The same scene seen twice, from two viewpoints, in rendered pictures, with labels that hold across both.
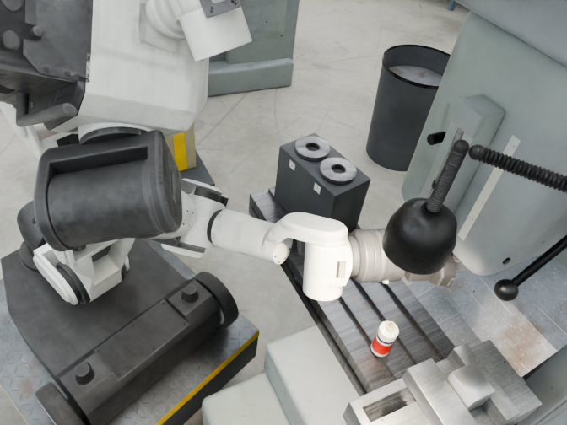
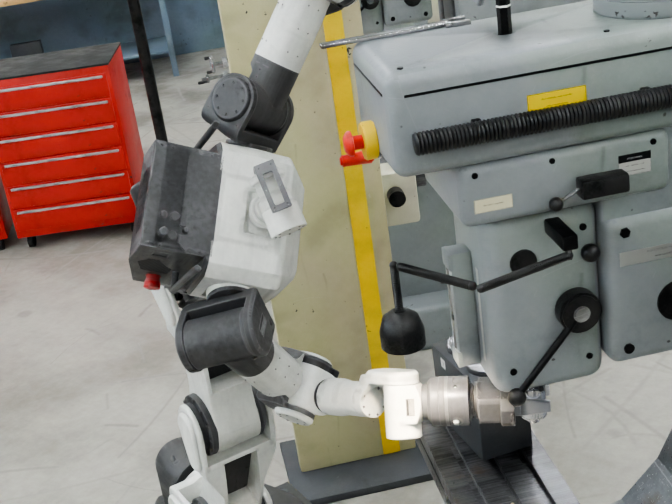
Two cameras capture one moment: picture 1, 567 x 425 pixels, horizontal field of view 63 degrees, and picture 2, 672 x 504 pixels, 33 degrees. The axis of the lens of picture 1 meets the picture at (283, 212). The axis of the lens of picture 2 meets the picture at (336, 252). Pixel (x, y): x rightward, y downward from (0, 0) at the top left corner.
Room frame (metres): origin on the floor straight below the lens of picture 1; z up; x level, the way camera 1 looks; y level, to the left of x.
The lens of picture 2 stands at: (-1.13, -0.74, 2.30)
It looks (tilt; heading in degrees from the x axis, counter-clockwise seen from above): 23 degrees down; 25
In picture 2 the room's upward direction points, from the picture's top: 8 degrees counter-clockwise
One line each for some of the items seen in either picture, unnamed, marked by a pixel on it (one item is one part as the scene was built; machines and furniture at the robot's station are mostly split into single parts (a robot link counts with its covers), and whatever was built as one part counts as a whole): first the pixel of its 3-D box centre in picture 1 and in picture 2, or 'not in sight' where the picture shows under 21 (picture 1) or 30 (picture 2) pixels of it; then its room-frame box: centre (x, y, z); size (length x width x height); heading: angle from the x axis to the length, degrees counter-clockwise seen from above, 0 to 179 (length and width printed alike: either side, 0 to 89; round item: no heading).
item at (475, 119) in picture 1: (450, 174); (461, 305); (0.47, -0.21, 1.45); 0.04 x 0.04 x 0.21; 32
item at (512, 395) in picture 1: (445, 406); not in sight; (0.39, -0.35, 0.96); 0.35 x 0.15 x 0.11; 120
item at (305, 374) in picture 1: (386, 375); not in sight; (0.53, -0.30, 0.76); 0.50 x 0.35 x 0.12; 122
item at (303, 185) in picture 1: (319, 187); (480, 391); (0.91, -0.08, 1.00); 0.22 x 0.12 x 0.20; 42
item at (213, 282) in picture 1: (213, 299); not in sight; (0.85, 0.19, 0.50); 0.20 x 0.05 x 0.20; 53
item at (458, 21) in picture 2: not in sight; (394, 32); (0.54, -0.12, 1.89); 0.24 x 0.04 x 0.01; 122
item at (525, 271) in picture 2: not in sight; (525, 271); (0.34, -0.36, 1.58); 0.17 x 0.01 x 0.01; 140
